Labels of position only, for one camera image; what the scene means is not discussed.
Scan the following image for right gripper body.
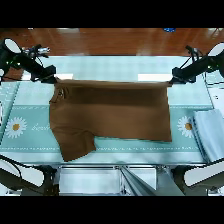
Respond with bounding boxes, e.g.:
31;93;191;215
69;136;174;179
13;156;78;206
169;66;198;85

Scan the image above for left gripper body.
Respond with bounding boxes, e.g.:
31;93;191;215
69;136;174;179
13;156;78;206
31;65;59;85

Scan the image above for brown shorts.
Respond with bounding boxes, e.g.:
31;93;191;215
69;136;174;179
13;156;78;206
49;78;174;163

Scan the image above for light blue garment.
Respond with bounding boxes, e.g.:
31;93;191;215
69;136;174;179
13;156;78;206
192;107;224;164

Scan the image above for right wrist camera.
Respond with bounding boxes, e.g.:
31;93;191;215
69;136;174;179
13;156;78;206
185;44;203;62

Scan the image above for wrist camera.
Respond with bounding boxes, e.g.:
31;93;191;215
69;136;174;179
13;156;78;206
22;44;52;59
185;44;203;62

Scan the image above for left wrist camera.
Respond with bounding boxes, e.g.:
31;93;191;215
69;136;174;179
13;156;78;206
22;44;52;59

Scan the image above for silver frame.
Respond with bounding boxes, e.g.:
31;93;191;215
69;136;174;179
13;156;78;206
0;161;224;197

